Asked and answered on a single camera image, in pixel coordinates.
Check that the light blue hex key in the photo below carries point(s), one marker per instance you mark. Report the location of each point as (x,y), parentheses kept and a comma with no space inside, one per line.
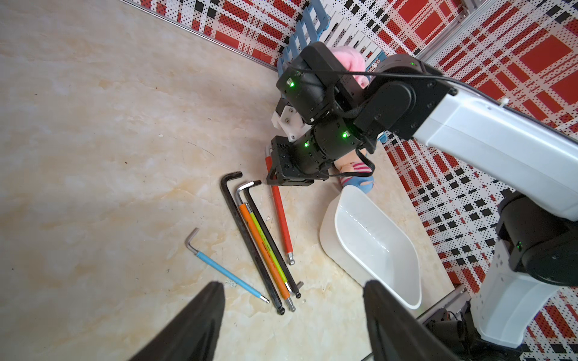
(219,268)

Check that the red hex key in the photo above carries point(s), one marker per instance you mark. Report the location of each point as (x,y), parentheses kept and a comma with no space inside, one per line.
(288,246)

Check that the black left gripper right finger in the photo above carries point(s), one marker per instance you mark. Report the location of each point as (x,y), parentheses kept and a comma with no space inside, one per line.
(394,333)

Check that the white plastic storage tray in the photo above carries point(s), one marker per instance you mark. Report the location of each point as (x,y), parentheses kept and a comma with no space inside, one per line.
(368,245)

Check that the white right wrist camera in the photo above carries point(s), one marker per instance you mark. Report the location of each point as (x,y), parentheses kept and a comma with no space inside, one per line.
(287,119)

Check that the long black hex key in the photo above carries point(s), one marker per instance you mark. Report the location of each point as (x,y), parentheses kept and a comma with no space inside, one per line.
(251,247)

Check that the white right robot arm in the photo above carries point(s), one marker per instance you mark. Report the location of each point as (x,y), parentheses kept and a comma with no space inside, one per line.
(346,111)

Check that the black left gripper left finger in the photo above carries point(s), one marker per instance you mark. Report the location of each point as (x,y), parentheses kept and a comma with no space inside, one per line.
(193,333)

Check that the blue white toy crib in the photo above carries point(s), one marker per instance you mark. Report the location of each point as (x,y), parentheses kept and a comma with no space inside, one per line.
(336,24)

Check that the small plush doll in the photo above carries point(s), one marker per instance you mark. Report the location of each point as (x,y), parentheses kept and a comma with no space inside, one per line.
(358,173)

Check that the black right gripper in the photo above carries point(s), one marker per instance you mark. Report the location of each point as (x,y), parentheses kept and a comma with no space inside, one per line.
(303,162)

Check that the green hex key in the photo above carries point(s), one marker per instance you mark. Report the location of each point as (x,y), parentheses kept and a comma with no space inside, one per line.
(270,244)

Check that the pink towel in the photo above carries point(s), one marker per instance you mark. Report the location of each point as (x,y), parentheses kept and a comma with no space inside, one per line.
(353,61)

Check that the orange hex key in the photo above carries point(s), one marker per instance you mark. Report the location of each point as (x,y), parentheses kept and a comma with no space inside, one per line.
(263,244)

